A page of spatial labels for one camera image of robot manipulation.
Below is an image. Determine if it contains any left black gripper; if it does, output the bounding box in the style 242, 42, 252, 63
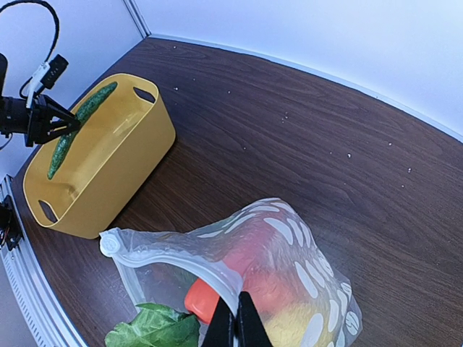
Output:
25, 95, 80, 147

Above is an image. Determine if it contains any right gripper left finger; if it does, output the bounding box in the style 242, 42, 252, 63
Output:
201, 299, 234, 347

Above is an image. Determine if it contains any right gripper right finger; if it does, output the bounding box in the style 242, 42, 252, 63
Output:
237, 291, 273, 347

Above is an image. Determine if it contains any orange toy carrot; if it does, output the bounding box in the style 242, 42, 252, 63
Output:
184, 278, 220, 325

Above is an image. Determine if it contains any yellow toy pepper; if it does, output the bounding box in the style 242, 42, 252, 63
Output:
243, 274, 327, 346

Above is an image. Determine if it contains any dark green toy cucumber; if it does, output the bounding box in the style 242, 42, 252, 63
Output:
46, 81, 119, 181

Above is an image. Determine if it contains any green toy lettuce leaf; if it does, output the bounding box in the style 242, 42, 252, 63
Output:
104, 303, 200, 346

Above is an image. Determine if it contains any orange toy pumpkin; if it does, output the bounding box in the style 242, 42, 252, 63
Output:
222, 220, 288, 280

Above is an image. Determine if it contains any polka dot zip bag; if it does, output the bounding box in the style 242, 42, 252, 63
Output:
100, 198, 362, 346

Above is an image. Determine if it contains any yellow plastic basket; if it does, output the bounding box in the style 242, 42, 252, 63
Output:
22, 73, 176, 239

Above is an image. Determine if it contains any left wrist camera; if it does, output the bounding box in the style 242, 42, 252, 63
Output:
24, 54, 69, 109

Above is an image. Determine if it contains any left black cable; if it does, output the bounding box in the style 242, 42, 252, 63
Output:
0, 0, 61, 66

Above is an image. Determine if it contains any left aluminium frame post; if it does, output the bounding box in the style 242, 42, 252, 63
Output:
122, 0, 151, 38

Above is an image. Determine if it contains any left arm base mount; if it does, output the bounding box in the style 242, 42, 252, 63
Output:
1, 195, 23, 251

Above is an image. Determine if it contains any front aluminium rail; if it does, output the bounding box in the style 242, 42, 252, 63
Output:
1, 175, 87, 346

